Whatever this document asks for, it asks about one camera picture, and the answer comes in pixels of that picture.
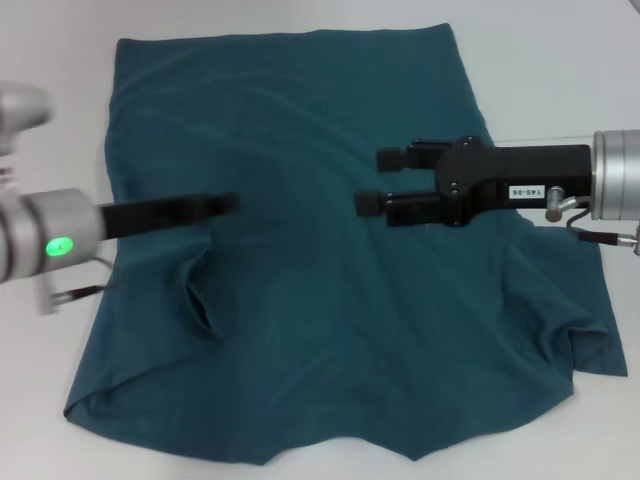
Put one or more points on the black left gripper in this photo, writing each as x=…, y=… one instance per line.
x=135, y=217

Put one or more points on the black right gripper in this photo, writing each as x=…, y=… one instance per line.
x=490, y=175

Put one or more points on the blue shirt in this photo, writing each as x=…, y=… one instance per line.
x=320, y=300

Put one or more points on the silver left elbow connector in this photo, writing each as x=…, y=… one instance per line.
x=50, y=295

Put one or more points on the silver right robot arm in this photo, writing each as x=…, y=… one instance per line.
x=617, y=175

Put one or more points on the silver right elbow connector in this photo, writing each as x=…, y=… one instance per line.
x=554, y=205

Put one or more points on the silver left camera mount bracket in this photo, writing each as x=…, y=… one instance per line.
x=7, y=172

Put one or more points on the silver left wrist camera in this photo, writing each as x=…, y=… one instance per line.
x=22, y=110

